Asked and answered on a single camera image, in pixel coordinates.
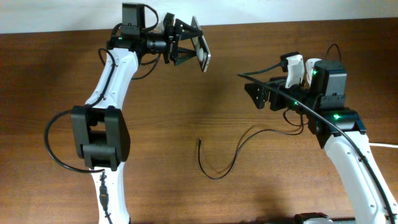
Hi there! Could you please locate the white power strip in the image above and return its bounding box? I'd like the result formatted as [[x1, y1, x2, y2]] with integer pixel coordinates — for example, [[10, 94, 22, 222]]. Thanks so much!
[[305, 58, 320, 86]]

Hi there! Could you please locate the white power strip cord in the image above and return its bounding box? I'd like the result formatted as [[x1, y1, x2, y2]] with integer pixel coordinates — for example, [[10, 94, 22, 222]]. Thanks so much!
[[369, 142, 398, 149]]

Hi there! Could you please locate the black Galaxy smartphone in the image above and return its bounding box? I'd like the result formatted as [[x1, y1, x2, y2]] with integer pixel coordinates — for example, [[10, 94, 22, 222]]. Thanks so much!
[[192, 34, 211, 73]]

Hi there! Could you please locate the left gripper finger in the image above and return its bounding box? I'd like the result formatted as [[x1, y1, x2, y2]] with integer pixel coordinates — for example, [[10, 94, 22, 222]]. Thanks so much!
[[174, 19, 203, 40], [170, 47, 197, 66]]

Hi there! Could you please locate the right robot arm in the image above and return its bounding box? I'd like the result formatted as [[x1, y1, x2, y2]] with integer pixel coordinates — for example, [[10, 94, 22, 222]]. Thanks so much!
[[242, 60, 397, 223]]

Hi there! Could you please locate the black charging cable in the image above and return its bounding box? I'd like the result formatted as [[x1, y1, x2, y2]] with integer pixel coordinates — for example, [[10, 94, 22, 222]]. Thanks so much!
[[197, 43, 342, 180]]

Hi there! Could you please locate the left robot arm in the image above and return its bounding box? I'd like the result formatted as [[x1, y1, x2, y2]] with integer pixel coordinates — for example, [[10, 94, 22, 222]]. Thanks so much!
[[71, 12, 211, 223]]

